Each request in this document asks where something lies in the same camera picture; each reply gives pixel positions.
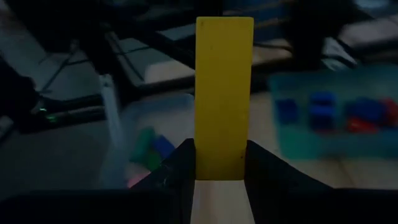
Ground long green block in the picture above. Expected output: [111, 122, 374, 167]
[129, 127, 163, 171]

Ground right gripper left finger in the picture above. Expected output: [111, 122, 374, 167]
[0, 138, 196, 224]

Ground long yellow block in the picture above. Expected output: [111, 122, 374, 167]
[195, 16, 255, 182]

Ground clear plastic bin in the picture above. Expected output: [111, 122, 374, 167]
[99, 74, 197, 190]

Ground white paper sheets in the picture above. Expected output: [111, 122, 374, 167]
[144, 58, 196, 85]

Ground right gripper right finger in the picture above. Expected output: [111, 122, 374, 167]
[244, 140, 398, 224]

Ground long pink block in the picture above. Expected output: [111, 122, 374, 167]
[126, 170, 152, 189]

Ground green translucent plastic bin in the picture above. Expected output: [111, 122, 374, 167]
[269, 65, 398, 160]

